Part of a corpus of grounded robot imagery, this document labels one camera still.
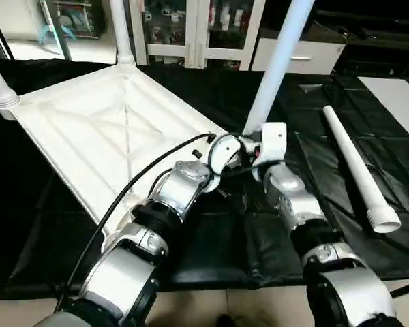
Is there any storage rack with items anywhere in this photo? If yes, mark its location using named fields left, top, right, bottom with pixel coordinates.
left=37, top=0, right=110, bottom=42

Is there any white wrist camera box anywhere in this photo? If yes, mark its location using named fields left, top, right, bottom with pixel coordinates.
left=254, top=123, right=288, bottom=168
left=208, top=133, right=243, bottom=179

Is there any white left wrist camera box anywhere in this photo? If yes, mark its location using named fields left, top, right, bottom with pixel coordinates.
left=208, top=133, right=243, bottom=179

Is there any white glass door cabinet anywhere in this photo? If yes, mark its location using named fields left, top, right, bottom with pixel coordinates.
left=130, top=0, right=267, bottom=69

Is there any white flat panel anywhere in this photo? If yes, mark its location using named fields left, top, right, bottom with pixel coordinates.
left=358, top=76, right=409, bottom=147

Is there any white plastic table top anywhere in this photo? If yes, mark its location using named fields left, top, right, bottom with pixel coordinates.
left=0, top=65, right=232, bottom=236

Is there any white drawer unit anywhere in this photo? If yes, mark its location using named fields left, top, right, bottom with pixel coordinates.
left=251, top=37, right=345, bottom=74

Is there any black work mat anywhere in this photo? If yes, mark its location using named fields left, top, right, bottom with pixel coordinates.
left=0, top=58, right=409, bottom=297

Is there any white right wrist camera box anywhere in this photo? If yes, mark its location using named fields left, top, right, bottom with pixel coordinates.
left=254, top=123, right=288, bottom=168

